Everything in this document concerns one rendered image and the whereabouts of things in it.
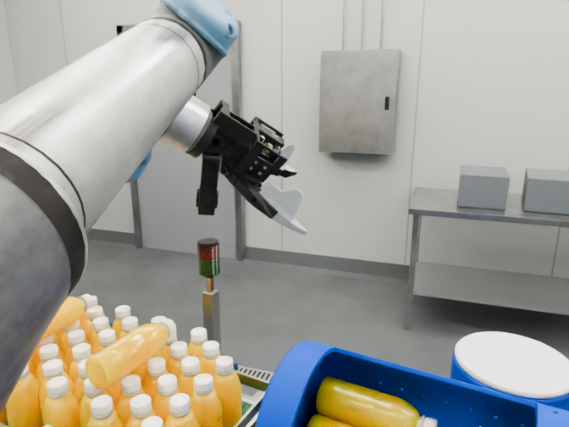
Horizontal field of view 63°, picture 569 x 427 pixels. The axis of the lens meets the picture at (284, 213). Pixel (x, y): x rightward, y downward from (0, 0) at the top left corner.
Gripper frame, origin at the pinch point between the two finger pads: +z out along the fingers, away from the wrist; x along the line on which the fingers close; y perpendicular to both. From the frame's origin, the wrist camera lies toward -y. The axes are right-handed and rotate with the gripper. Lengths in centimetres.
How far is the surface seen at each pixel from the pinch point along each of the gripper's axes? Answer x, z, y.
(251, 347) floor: 123, 129, -183
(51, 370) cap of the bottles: 1, -14, -66
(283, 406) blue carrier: -19.9, 13.1, -23.0
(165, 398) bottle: -8, 6, -51
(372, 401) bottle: -16.8, 30.3, -18.1
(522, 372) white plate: -2, 76, -8
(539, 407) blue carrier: -26.2, 39.6, 5.3
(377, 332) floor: 133, 204, -134
